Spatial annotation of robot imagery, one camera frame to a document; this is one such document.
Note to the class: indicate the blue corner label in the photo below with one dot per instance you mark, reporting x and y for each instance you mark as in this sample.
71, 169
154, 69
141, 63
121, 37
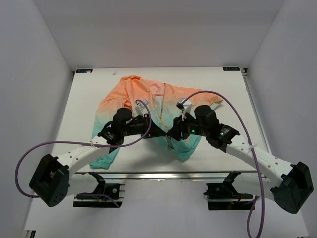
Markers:
229, 68
86, 70

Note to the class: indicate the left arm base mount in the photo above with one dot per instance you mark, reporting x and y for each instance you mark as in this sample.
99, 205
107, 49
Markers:
91, 190

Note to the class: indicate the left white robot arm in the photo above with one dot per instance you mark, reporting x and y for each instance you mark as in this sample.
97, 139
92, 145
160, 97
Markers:
56, 177

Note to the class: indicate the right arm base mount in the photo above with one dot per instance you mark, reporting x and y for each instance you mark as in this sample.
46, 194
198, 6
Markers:
221, 197

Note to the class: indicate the left blue corner label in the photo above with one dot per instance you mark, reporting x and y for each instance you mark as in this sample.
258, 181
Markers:
86, 70

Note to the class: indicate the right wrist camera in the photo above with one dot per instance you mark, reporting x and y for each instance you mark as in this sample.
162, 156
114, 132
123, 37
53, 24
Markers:
185, 106

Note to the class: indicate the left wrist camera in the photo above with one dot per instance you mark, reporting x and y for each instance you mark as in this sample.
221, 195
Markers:
141, 107

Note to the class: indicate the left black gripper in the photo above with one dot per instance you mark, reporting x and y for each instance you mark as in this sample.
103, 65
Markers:
156, 131

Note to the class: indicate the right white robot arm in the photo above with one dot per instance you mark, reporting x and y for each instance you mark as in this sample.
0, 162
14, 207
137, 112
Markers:
287, 184

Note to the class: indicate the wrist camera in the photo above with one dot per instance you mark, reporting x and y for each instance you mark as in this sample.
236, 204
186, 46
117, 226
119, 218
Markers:
141, 107
185, 106

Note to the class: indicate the orange and teal jacket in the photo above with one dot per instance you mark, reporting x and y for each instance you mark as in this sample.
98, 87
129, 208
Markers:
162, 99

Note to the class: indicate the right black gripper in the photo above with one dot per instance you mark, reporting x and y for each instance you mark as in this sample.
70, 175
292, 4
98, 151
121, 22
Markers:
179, 127

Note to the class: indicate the right blue corner label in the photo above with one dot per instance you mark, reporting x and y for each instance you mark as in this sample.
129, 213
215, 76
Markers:
229, 68

